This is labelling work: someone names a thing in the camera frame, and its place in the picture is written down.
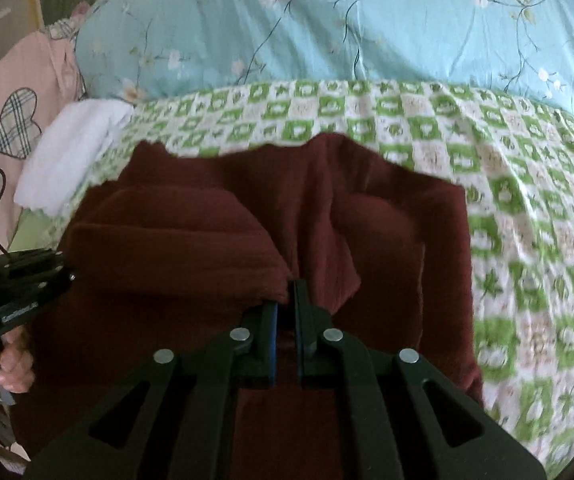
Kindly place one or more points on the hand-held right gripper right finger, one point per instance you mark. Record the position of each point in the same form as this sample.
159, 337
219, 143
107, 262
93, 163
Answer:
299, 336

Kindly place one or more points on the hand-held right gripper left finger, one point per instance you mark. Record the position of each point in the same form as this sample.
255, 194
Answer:
271, 336

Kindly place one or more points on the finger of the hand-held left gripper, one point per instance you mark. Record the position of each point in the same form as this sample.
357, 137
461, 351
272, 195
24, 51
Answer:
42, 272

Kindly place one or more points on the maroon knit garment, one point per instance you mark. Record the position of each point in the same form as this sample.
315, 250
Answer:
177, 240

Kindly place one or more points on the person's left hand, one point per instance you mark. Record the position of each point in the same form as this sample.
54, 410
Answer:
14, 367

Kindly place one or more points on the plain green sheet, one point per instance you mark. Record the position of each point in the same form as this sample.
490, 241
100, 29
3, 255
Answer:
34, 232

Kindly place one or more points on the white towel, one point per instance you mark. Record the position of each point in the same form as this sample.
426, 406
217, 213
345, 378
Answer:
69, 152

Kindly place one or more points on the pink quilt with heart print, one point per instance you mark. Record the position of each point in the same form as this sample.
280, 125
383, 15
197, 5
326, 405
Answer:
2, 110

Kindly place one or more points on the green checkered bed sheet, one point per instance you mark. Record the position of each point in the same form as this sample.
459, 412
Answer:
527, 240

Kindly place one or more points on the light blue floral pillow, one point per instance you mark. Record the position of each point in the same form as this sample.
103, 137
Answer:
347, 25

